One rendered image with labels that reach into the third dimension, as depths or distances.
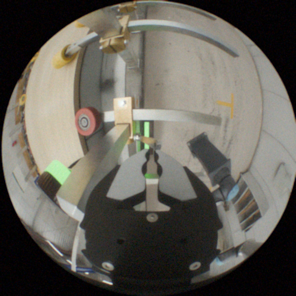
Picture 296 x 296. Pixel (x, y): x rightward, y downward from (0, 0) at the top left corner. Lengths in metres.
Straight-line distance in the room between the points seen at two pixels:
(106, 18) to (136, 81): 0.35
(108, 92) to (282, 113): 2.81
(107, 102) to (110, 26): 0.45
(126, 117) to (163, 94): 0.90
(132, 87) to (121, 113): 0.19
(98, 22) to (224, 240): 0.91
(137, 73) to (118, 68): 0.15
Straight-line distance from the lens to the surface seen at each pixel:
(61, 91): 0.37
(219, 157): 1.01
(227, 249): 0.73
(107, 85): 0.56
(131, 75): 0.45
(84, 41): 0.30
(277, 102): 2.68
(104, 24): 0.19
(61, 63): 0.35
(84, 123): 0.28
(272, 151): 2.68
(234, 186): 0.87
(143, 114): 0.27
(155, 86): 1.14
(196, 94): 1.25
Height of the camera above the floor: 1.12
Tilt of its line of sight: 61 degrees down
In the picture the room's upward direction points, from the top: 178 degrees counter-clockwise
